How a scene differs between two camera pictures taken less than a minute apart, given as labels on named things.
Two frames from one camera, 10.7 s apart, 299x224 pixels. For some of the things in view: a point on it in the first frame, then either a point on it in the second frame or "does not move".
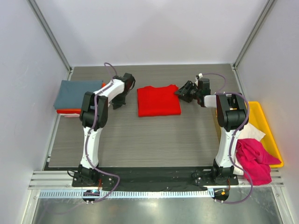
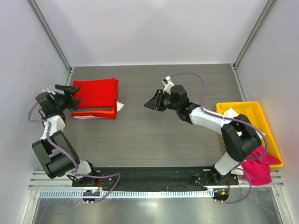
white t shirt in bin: x=247 y=131 does not move
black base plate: x=154 y=178 does not move
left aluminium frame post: x=51 y=37 does not move
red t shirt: x=161 y=101 to x=97 y=93
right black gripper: x=186 y=91 to x=160 y=100
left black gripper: x=119 y=102 to x=70 y=97
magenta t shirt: x=255 y=160 does not move
